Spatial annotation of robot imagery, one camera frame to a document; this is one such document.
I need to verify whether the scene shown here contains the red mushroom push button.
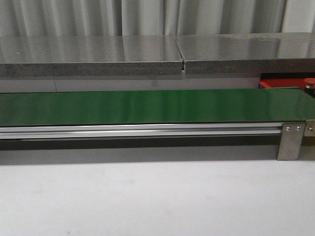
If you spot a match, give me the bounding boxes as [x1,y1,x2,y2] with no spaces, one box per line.
[303,78,315,97]

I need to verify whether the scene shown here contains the red plastic tray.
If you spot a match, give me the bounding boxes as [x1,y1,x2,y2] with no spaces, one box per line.
[259,72,315,92]

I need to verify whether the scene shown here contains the green conveyor belt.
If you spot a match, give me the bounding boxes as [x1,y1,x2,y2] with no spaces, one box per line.
[0,88,315,126]

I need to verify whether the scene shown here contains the right grey stone slab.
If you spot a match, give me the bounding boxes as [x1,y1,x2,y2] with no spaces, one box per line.
[176,32,315,74]

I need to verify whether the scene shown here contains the grey stone slab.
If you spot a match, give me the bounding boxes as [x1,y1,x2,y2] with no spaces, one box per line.
[176,32,315,74]
[0,36,183,77]

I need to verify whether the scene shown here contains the left grey stone slab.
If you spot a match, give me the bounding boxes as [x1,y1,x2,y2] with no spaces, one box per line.
[0,36,183,77]

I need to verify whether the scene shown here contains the grey pleated curtain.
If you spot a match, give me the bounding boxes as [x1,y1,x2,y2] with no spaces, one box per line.
[0,0,315,36]

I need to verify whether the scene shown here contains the steel conveyor support bracket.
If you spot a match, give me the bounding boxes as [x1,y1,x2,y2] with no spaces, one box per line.
[277,122,305,161]

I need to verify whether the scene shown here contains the aluminium conveyor side rail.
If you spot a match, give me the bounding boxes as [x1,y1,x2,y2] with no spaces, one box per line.
[0,122,283,140]

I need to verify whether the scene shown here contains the steel conveyor end bracket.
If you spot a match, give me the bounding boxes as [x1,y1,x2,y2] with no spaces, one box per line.
[304,119,315,137]

